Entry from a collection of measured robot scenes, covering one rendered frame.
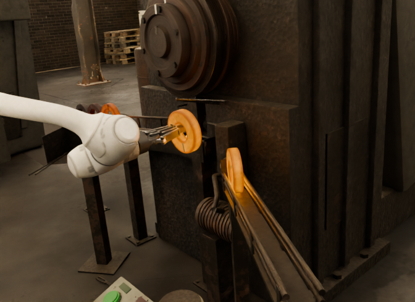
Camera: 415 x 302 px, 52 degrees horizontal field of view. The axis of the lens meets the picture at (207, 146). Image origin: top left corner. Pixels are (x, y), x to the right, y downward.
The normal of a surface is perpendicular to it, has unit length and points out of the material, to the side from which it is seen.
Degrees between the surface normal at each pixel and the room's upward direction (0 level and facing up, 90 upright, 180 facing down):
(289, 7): 90
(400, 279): 0
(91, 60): 90
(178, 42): 90
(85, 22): 90
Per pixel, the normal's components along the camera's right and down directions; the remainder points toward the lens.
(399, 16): 0.33, 0.34
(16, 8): 0.75, 0.15
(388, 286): -0.07, -0.95
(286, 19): -0.75, 0.25
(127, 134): 0.62, -0.25
